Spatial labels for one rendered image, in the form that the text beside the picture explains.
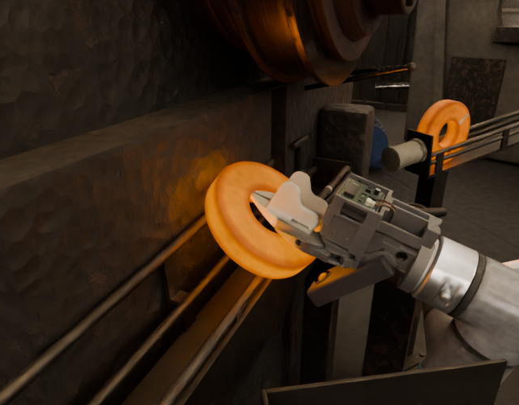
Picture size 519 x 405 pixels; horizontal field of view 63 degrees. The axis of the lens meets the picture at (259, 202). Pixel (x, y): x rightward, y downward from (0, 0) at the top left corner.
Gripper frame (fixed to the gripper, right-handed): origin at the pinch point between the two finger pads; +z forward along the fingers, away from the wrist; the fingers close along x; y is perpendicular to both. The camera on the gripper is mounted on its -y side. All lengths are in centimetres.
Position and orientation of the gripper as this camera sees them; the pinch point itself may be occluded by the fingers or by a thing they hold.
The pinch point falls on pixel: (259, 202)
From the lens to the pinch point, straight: 52.5
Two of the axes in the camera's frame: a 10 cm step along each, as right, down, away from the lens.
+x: -4.1, 3.9, -8.3
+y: 2.6, -8.2, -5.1
